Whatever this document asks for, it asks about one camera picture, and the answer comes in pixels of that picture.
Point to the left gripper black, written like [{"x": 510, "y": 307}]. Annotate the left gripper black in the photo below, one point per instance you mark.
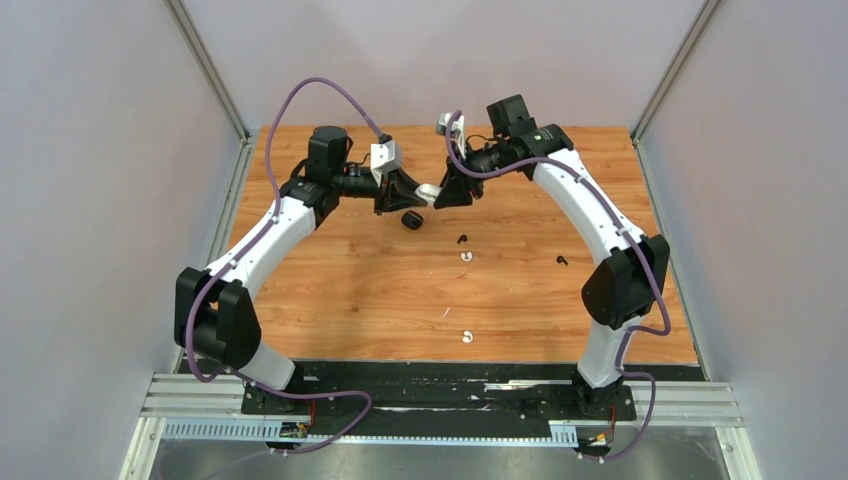
[{"x": 397, "y": 192}]

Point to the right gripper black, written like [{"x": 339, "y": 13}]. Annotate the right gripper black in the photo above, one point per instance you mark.
[{"x": 459, "y": 187}]

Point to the white earbud charging case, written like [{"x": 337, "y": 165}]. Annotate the white earbud charging case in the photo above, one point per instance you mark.
[{"x": 428, "y": 192}]

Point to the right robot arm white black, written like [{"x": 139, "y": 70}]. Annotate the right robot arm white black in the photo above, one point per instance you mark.
[{"x": 630, "y": 267}]

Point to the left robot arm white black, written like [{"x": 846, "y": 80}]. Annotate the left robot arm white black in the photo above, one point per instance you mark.
[{"x": 214, "y": 312}]

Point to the black earbud charging case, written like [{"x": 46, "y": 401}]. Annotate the black earbud charging case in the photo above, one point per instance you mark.
[{"x": 412, "y": 220}]

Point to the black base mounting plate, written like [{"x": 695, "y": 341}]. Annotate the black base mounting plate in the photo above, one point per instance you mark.
[{"x": 439, "y": 403}]

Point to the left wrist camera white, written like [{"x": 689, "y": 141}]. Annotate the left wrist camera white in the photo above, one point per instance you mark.
[{"x": 385, "y": 157}]

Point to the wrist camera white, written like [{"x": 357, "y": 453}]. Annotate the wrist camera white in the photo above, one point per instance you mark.
[
  {"x": 455, "y": 128},
  {"x": 385, "y": 157}
]

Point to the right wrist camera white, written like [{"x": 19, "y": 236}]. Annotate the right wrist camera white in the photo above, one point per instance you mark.
[{"x": 455, "y": 128}]

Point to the left aluminium frame post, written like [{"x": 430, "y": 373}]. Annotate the left aluminium frame post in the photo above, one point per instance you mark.
[{"x": 192, "y": 37}]

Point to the aluminium frame post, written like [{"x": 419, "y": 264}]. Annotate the aluminium frame post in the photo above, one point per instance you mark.
[
  {"x": 192, "y": 37},
  {"x": 680, "y": 58}
]

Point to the aluminium front rail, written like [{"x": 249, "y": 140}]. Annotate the aluminium front rail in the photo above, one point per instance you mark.
[{"x": 676, "y": 403}]

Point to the right aluminium frame post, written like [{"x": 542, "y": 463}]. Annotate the right aluminium frame post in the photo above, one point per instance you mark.
[{"x": 680, "y": 58}]

